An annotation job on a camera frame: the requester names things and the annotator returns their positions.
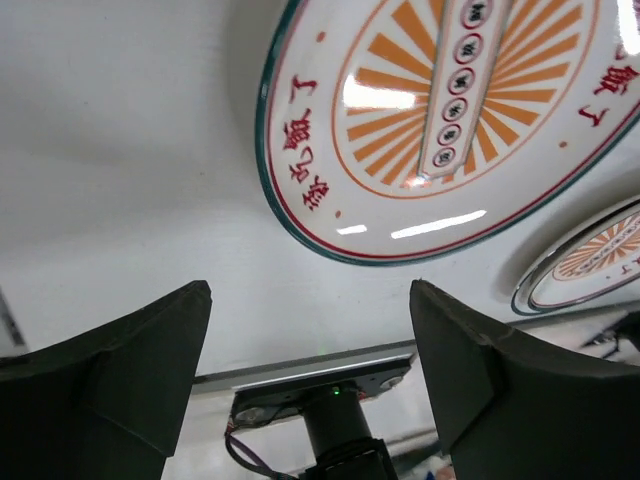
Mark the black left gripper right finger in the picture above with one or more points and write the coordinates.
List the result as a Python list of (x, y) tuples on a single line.
[(508, 405)]

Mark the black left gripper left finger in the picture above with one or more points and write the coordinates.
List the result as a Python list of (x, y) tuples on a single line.
[(109, 403)]

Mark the orange sunburst plate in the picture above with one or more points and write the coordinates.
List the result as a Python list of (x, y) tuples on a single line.
[(395, 132), (598, 257)]

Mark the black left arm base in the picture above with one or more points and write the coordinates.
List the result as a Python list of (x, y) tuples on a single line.
[(330, 405)]

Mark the aluminium front rail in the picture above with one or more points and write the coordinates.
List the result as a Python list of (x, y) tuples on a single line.
[(232, 380)]

